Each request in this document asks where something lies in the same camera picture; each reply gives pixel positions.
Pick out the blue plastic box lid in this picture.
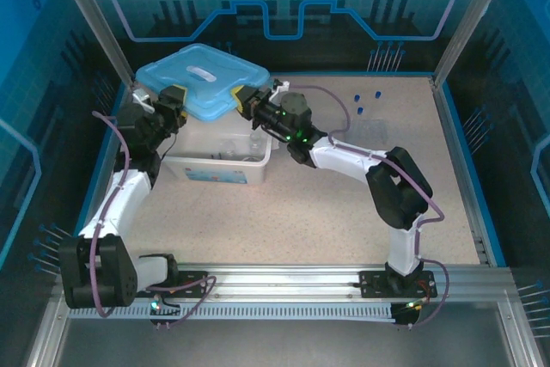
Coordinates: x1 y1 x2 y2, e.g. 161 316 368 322
136 43 271 122

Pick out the small clear glass beaker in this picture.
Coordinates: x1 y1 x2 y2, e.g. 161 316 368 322
217 138 240 158

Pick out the white plastic storage box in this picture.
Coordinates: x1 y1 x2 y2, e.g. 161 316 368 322
159 107 275 187

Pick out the clear plastic test tube rack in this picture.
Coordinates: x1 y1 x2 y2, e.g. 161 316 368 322
349 119 389 145

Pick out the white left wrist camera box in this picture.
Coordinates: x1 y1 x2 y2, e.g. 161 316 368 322
131 89 155 113

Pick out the aluminium frame post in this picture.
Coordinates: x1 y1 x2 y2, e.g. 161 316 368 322
431 0 520 87
47 0 139 87

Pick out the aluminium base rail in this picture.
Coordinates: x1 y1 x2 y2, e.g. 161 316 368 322
53 262 519 304

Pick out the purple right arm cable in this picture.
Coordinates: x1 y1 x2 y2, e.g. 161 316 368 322
285 84 451 329

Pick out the white slotted cable duct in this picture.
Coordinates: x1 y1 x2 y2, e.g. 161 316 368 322
67 302 399 321

